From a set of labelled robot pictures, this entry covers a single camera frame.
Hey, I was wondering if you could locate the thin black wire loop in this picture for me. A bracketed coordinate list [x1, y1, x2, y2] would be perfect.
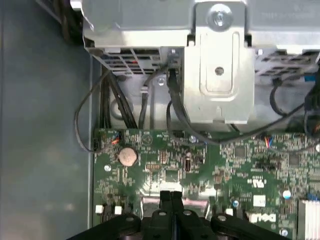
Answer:
[73, 69, 113, 153]

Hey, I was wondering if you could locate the black flat data cable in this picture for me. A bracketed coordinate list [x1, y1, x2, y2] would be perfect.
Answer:
[165, 48, 216, 147]

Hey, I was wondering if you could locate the silver metal drive cage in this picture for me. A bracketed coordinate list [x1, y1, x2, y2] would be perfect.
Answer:
[82, 0, 320, 126]

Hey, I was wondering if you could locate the round coin battery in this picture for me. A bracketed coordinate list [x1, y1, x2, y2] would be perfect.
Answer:
[117, 147, 139, 167]

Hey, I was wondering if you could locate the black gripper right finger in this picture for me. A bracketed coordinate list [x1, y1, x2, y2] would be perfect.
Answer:
[171, 190, 280, 240]

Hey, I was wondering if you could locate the black open PC case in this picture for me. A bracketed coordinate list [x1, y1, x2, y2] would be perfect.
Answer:
[0, 0, 320, 240]

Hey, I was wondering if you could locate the green motherboard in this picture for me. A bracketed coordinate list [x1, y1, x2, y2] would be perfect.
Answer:
[93, 127, 320, 240]

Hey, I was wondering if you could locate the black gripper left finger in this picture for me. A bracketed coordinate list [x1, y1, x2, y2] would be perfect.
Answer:
[66, 190, 173, 240]

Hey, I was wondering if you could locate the silver chipset heatsink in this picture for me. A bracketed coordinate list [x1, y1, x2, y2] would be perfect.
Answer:
[297, 198, 320, 240]

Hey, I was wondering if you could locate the metal socket cover frame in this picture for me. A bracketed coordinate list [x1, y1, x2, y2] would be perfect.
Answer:
[139, 182, 210, 218]

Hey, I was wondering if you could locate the black power cable bundle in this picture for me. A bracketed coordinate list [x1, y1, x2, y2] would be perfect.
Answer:
[99, 71, 139, 130]

